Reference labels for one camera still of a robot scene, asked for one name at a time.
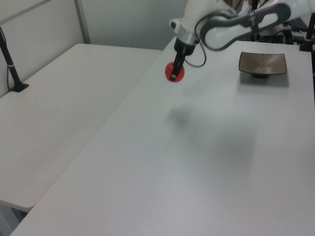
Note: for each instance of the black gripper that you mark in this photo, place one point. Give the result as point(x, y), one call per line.
point(185, 47)

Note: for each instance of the red apple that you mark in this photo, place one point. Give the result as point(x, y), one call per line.
point(168, 71)

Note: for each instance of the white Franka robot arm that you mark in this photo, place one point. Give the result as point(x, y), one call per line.
point(221, 27)

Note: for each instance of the square brown ceramic plate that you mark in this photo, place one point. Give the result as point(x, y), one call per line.
point(262, 63)

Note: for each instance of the black keyboard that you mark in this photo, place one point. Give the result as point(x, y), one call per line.
point(297, 24)

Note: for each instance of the black clamp stand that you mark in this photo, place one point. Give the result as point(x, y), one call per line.
point(307, 37)

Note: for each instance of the grey metal partition post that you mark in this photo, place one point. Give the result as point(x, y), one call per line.
point(83, 22)

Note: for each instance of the black camera stand pole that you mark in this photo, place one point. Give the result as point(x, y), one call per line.
point(11, 71)

